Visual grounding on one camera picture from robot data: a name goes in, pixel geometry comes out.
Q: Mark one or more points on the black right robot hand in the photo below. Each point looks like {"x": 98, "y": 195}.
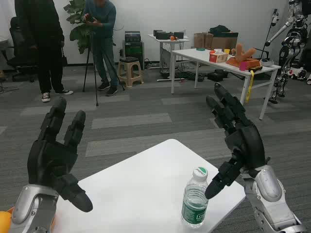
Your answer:
{"x": 250, "y": 145}

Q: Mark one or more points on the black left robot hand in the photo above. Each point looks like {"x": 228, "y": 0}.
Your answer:
{"x": 48, "y": 160}

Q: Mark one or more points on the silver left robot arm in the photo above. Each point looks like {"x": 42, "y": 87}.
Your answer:
{"x": 26, "y": 206}

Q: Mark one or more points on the clear water bottle green label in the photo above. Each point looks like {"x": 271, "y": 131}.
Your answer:
{"x": 194, "y": 206}

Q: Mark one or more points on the yellow tape measure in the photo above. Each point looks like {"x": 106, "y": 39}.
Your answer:
{"x": 250, "y": 82}

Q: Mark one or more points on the yellow ball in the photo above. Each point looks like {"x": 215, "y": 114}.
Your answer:
{"x": 4, "y": 222}

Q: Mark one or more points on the black case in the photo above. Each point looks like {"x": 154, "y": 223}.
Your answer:
{"x": 217, "y": 75}

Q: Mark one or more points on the orange tray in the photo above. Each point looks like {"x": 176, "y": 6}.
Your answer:
{"x": 233, "y": 62}

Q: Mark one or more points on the black equipment box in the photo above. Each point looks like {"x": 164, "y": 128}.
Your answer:
{"x": 198, "y": 77}

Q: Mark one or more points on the white round device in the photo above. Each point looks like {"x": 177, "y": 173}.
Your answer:
{"x": 297, "y": 72}

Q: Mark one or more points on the red white tissue box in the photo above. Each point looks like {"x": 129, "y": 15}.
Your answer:
{"x": 218, "y": 57}

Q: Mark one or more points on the tan forked toy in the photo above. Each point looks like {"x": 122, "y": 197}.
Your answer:
{"x": 240, "y": 52}

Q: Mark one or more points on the long white table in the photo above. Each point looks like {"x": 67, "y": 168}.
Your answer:
{"x": 194, "y": 57}

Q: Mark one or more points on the brown cardboard box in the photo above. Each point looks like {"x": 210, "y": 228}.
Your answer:
{"x": 224, "y": 42}

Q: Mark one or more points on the brown paper bag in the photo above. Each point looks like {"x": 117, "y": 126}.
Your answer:
{"x": 209, "y": 41}
{"x": 199, "y": 40}

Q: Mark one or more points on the black office chair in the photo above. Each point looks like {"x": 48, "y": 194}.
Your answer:
{"x": 19, "y": 48}

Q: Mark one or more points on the black fabric bag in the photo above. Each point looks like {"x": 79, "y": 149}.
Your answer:
{"x": 219, "y": 29}

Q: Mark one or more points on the silver black humanoid robot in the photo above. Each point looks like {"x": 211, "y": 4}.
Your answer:
{"x": 295, "y": 31}

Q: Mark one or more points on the beige plastic stool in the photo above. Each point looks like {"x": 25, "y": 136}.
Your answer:
{"x": 130, "y": 68}

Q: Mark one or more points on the green potted plant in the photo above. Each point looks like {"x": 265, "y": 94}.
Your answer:
{"x": 77, "y": 34}

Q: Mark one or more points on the person in black clothes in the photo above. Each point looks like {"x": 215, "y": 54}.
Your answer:
{"x": 43, "y": 29}

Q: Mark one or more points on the black small box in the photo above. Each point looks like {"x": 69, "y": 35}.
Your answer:
{"x": 179, "y": 35}

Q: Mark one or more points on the small white standing desk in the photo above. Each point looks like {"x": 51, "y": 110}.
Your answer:
{"x": 170, "y": 40}

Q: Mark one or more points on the small orange object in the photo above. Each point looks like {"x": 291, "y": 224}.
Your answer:
{"x": 172, "y": 38}

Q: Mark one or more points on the black computer tower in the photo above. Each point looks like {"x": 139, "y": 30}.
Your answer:
{"x": 133, "y": 49}

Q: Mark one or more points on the black speaker box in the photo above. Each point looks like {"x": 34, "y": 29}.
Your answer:
{"x": 161, "y": 34}

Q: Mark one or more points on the black electronics box stack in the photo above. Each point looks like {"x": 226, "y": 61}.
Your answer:
{"x": 132, "y": 36}

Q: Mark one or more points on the person in teal sweater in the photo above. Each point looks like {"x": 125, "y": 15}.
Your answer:
{"x": 107, "y": 14}

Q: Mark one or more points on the black camera tripod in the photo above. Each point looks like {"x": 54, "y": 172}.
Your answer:
{"x": 94, "y": 80}

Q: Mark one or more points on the black pole white camera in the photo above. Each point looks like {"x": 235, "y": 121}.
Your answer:
{"x": 274, "y": 19}

